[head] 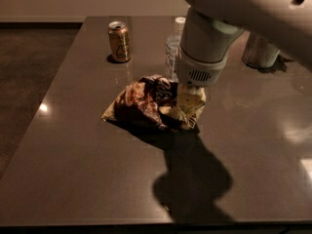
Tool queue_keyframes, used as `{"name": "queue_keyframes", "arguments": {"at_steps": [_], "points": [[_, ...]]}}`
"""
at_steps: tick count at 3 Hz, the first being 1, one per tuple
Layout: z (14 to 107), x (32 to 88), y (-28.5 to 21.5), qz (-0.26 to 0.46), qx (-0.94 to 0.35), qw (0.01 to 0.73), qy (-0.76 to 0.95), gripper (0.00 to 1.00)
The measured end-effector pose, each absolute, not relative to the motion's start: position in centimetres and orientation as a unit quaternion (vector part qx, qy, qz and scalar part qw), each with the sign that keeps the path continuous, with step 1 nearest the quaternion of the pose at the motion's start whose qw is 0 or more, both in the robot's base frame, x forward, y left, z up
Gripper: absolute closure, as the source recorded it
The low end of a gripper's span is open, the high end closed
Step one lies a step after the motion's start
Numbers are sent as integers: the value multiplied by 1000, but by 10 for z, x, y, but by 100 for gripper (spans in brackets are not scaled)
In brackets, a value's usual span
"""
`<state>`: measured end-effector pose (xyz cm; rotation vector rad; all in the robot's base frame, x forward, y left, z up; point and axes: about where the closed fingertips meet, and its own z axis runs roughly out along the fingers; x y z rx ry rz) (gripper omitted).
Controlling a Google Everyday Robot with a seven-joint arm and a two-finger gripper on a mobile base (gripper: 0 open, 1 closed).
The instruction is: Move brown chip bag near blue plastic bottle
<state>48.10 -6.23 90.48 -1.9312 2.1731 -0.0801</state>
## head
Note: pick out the brown chip bag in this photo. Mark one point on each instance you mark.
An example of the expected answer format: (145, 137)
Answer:
(148, 102)

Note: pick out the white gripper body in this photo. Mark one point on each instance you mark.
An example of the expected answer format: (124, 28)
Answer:
(197, 71)

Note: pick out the gold soda can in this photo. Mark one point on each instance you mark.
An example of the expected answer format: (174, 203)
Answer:
(119, 41)

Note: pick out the blue plastic water bottle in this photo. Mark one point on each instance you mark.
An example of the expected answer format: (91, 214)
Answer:
(172, 45)

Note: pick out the metal cup holder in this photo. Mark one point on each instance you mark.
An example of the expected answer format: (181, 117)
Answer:
(259, 53)

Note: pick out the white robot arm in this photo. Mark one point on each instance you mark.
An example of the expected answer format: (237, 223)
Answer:
(213, 25)

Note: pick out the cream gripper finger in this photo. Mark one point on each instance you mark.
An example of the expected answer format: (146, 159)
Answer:
(190, 102)

